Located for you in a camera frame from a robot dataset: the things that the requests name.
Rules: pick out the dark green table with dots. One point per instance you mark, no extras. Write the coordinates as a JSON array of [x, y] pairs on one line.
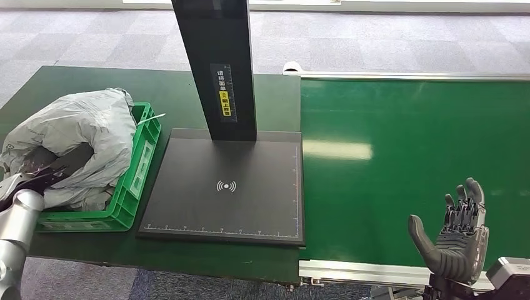
[[82, 78]]

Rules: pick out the green plastic crate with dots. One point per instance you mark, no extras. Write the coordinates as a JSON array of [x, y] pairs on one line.
[[124, 207]]

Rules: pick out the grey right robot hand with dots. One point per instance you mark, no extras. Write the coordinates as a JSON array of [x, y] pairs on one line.
[[455, 252]]

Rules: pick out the aluminium conveyor side rail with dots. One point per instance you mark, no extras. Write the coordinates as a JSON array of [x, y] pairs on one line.
[[414, 76], [352, 271]]

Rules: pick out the white plastic strip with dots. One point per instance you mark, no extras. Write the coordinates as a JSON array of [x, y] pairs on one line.
[[151, 119]]

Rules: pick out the yellow sticker on machine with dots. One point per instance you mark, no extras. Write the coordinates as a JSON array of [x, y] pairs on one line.
[[225, 103]]

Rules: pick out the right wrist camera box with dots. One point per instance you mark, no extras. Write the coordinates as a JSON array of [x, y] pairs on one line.
[[511, 269]]

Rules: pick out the green conveyor belt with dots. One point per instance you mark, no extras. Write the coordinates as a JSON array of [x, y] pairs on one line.
[[414, 124]]

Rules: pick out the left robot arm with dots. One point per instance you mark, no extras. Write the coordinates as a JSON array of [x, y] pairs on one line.
[[20, 223]]

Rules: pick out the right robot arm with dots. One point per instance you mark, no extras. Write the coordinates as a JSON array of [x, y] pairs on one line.
[[447, 292]]

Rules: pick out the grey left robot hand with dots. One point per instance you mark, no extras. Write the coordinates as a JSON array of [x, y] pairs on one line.
[[62, 159]]

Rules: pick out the grey plastic mailer package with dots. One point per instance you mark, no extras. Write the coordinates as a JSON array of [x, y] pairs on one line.
[[82, 120]]

